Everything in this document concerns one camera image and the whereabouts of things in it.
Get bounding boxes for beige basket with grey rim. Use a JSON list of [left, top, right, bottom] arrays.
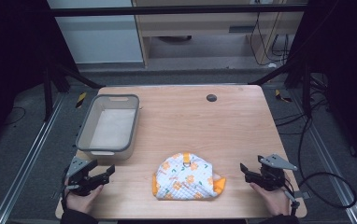
[[75, 93, 141, 161]]

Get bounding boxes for thin black floor cable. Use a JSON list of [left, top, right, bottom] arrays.
[[4, 105, 27, 126]]

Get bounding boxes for yellow black tape marker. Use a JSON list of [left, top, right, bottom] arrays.
[[75, 91, 88, 109], [274, 89, 293, 104]]

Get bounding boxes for black horizontal bar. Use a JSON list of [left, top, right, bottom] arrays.
[[47, 3, 309, 18]]

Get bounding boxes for person's right hand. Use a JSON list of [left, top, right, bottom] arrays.
[[249, 181, 293, 217]]

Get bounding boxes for light wooden desk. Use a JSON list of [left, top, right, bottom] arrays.
[[132, 0, 307, 68]]

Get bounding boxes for person's left hand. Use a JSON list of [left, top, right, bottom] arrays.
[[64, 184, 105, 215]]

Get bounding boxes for black metal stand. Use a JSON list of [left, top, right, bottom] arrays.
[[41, 57, 106, 123], [249, 54, 314, 119]]

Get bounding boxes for quilted floral orange cloth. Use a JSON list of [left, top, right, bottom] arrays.
[[151, 151, 227, 201]]

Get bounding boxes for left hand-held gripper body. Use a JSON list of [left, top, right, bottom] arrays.
[[64, 156, 106, 197]]

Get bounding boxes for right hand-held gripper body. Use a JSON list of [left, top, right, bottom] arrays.
[[253, 153, 299, 192]]

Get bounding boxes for black hanging desk cables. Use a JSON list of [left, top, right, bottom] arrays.
[[249, 11, 291, 67]]

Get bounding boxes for white cabinet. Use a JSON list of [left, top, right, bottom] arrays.
[[47, 0, 145, 65]]

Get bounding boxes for dark curtain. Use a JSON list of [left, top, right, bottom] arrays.
[[0, 0, 79, 153], [287, 0, 357, 174]]

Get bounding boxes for black floor cables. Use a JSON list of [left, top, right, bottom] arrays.
[[274, 74, 329, 138]]

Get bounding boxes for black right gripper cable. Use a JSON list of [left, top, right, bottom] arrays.
[[283, 115, 357, 217]]

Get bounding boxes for aluminium floor rail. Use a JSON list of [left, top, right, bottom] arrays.
[[290, 88, 357, 224], [0, 92, 67, 224]]

